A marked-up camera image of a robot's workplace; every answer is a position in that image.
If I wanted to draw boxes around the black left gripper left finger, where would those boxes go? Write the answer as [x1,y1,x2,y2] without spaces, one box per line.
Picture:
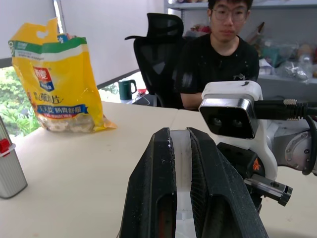
[120,127,178,238]

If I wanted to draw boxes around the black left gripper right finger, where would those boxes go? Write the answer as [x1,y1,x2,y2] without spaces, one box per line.
[186,127,269,238]

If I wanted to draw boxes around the grey metal storage shelf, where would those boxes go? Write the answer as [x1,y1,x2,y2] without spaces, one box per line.
[164,0,317,102]

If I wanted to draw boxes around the person in black t-shirt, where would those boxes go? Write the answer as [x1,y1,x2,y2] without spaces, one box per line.
[173,0,261,111]

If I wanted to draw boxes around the dark green kettle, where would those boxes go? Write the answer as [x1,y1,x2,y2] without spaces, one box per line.
[118,78,138,101]

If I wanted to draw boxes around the black mesh office chair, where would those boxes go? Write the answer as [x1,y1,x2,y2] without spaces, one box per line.
[124,12,189,109]

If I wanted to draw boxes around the yellow snack bag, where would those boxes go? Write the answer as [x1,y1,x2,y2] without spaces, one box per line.
[8,18,118,133]

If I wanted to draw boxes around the silver ribbed can red cap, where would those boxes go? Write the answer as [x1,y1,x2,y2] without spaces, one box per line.
[0,116,28,199]

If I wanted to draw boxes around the clear-framed eyeglasses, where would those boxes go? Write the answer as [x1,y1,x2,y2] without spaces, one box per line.
[211,7,249,22]

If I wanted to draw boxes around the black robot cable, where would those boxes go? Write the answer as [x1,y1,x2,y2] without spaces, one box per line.
[254,98,317,177]

